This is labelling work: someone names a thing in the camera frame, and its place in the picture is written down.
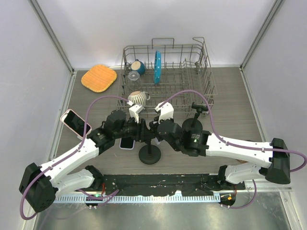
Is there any aluminium frame post right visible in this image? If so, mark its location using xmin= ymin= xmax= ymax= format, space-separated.
xmin=240 ymin=0 xmax=284 ymax=71

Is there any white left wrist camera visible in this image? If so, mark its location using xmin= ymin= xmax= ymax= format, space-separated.
xmin=127 ymin=101 xmax=144 ymax=124

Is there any white grey striped mug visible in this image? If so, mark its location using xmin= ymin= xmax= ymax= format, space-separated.
xmin=128 ymin=91 xmax=151 ymax=106

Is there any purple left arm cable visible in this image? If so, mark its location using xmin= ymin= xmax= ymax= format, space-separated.
xmin=19 ymin=95 xmax=132 ymax=220

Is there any grey wire dish rack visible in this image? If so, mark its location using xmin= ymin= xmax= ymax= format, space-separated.
xmin=118 ymin=37 xmax=217 ymax=117

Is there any white slotted cable duct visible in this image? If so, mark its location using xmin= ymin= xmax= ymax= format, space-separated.
xmin=54 ymin=193 xmax=220 ymax=205

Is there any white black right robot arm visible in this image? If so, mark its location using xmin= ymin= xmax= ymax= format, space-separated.
xmin=149 ymin=118 xmax=291 ymax=189

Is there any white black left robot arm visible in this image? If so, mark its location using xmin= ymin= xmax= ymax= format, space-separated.
xmin=19 ymin=110 xmax=158 ymax=213

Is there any aluminium frame post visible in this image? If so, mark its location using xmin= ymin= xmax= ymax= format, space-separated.
xmin=240 ymin=0 xmax=284 ymax=71
xmin=28 ymin=0 xmax=74 ymax=74

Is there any blue dotted plate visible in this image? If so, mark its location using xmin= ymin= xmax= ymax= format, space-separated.
xmin=154 ymin=50 xmax=162 ymax=84

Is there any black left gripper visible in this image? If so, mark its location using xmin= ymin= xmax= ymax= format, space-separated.
xmin=113 ymin=114 xmax=154 ymax=141

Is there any aluminium frame post left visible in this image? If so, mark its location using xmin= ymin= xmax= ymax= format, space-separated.
xmin=28 ymin=0 xmax=74 ymax=74

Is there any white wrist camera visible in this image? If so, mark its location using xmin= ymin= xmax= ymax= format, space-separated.
xmin=127 ymin=101 xmax=144 ymax=124
xmin=154 ymin=102 xmax=174 ymax=123

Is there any dark blue ceramic cup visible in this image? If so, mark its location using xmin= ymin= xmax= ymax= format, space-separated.
xmin=131 ymin=59 xmax=146 ymax=75

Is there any black round-base phone stand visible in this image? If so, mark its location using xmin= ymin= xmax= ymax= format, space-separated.
xmin=182 ymin=102 xmax=208 ymax=131

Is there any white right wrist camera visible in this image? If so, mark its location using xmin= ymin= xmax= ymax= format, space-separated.
xmin=154 ymin=102 xmax=174 ymax=123

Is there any clear drinking glass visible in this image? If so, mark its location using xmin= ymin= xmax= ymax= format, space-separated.
xmin=127 ymin=71 xmax=142 ymax=92

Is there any phone in pink case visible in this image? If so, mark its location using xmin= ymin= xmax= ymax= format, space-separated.
xmin=60 ymin=109 xmax=85 ymax=138

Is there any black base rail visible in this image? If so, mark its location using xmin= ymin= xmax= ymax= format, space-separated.
xmin=97 ymin=173 xmax=246 ymax=196

